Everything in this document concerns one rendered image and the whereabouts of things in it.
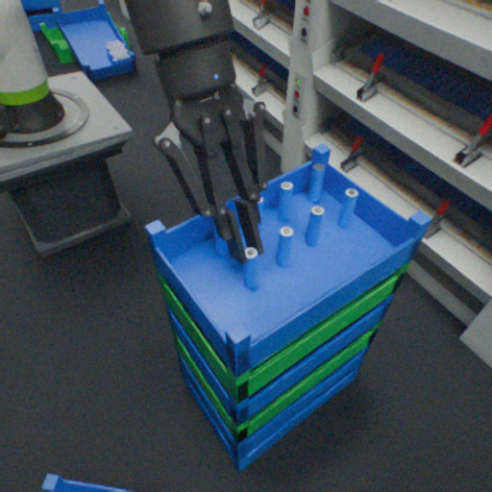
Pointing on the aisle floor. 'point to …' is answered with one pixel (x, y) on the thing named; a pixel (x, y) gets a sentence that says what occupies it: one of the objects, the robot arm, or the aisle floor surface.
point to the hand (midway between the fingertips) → (240, 232)
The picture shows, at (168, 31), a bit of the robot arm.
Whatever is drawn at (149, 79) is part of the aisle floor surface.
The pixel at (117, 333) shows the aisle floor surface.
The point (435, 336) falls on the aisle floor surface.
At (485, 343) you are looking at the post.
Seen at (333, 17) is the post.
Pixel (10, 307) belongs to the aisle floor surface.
